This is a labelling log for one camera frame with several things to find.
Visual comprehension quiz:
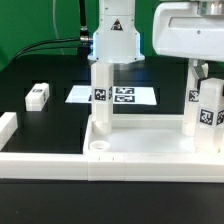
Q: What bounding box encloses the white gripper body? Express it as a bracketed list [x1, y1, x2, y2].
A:
[152, 0, 224, 62]

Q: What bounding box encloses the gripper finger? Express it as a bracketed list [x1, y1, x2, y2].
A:
[190, 59, 208, 89]

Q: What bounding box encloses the white desk top tray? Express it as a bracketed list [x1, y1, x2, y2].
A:
[81, 113, 224, 157]

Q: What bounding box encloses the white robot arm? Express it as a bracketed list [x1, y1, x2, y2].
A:
[88, 0, 224, 80]

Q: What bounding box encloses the fiducial marker board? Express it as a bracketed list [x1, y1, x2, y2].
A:
[65, 85, 157, 105]

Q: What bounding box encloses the white front fence bar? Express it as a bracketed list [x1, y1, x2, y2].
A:
[0, 153, 224, 183]

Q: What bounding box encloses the white left fence block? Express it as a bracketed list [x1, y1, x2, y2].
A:
[0, 112, 18, 151]

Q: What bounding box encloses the black vertical cable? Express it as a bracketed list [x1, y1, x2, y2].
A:
[77, 0, 90, 58]

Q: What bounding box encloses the black cable left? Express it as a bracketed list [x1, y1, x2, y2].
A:
[6, 37, 94, 68]

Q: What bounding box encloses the thin white cable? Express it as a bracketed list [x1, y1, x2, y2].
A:
[52, 0, 66, 56]

